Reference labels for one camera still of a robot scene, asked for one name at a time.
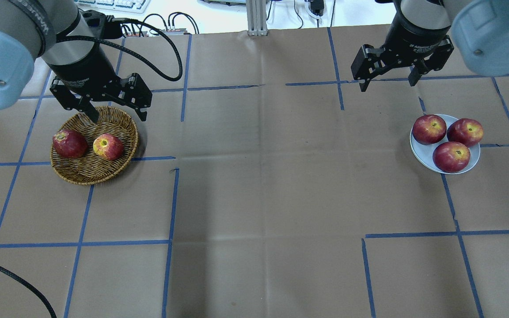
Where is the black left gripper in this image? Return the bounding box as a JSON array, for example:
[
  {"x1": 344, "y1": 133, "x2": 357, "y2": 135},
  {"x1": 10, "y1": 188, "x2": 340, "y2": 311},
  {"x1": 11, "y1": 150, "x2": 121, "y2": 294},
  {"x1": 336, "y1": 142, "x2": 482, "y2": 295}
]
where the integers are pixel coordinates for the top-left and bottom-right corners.
[{"x1": 50, "y1": 73, "x2": 153, "y2": 124}]

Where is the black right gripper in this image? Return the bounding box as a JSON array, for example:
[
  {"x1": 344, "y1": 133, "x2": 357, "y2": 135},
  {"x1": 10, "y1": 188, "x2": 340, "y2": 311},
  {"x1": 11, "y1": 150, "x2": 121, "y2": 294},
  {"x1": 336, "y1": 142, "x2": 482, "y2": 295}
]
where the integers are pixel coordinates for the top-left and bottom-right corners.
[{"x1": 351, "y1": 36, "x2": 454, "y2": 92}]

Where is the red yellow apple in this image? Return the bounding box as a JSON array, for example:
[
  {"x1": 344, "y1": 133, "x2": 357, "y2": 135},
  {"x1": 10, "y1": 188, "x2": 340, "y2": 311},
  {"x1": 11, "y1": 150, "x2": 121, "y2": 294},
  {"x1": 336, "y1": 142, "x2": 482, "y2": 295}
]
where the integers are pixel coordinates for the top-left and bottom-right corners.
[{"x1": 92, "y1": 133, "x2": 125, "y2": 161}]

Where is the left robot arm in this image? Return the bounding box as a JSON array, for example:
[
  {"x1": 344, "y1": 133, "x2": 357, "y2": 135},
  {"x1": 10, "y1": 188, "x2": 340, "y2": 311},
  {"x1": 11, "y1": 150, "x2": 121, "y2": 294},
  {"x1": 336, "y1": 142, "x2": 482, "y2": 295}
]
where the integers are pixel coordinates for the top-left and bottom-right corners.
[{"x1": 0, "y1": 0, "x2": 152, "y2": 121}]

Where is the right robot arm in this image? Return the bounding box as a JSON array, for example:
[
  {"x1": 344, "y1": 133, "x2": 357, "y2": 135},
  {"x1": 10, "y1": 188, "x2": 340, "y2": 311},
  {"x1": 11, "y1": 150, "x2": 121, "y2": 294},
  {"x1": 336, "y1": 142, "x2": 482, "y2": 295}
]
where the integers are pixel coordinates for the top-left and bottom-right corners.
[{"x1": 180, "y1": 0, "x2": 509, "y2": 110}]

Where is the dark red apple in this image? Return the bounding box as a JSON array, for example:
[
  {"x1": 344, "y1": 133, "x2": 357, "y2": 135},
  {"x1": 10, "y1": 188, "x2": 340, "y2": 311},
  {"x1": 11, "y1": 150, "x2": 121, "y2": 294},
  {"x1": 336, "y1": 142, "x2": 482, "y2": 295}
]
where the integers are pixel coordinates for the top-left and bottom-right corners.
[{"x1": 53, "y1": 129, "x2": 87, "y2": 159}]

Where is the red apple on plate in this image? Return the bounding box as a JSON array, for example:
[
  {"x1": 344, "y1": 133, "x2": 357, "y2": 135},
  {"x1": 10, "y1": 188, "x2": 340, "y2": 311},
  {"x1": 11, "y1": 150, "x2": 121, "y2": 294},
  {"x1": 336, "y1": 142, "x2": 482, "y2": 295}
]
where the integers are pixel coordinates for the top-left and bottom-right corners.
[
  {"x1": 447, "y1": 117, "x2": 484, "y2": 148},
  {"x1": 432, "y1": 141, "x2": 471, "y2": 173},
  {"x1": 411, "y1": 114, "x2": 447, "y2": 145}
]

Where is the round wicker basket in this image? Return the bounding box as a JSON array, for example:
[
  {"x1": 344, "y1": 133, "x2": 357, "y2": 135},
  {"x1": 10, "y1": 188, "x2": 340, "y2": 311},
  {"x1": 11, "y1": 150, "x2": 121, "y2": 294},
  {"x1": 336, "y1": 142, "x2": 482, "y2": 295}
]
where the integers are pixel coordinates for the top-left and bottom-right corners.
[{"x1": 50, "y1": 106, "x2": 139, "y2": 185}]

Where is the light blue plate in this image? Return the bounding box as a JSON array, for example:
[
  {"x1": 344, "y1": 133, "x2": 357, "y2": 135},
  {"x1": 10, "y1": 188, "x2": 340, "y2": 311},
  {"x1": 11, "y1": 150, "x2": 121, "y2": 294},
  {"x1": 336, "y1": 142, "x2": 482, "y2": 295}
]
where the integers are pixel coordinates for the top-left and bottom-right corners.
[{"x1": 410, "y1": 114, "x2": 480, "y2": 174}]

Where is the white keyboard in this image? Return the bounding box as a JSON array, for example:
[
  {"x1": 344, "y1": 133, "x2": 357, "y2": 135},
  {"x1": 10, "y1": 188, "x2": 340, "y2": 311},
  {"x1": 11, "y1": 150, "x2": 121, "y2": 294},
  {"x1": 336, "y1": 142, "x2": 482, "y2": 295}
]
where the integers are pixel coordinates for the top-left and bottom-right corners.
[{"x1": 74, "y1": 0, "x2": 151, "y2": 14}]

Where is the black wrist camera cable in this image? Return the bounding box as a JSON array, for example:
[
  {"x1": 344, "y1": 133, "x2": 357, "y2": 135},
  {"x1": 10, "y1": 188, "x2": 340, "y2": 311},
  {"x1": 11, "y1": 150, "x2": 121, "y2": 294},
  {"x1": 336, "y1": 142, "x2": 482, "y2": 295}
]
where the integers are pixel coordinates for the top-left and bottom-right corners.
[{"x1": 56, "y1": 18, "x2": 183, "y2": 82}]

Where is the aluminium frame post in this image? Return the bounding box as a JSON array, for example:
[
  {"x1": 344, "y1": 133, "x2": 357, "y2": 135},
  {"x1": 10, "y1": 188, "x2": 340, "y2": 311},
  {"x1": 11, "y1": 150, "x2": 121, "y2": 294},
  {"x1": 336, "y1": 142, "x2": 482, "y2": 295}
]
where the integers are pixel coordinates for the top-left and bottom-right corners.
[{"x1": 246, "y1": 0, "x2": 268, "y2": 36}]

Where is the black right camera cable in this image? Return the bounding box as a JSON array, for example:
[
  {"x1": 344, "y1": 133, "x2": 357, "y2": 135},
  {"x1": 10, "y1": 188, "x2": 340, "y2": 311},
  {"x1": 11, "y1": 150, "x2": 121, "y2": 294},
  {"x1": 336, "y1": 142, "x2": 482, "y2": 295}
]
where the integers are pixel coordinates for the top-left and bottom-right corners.
[{"x1": 0, "y1": 253, "x2": 57, "y2": 318}]

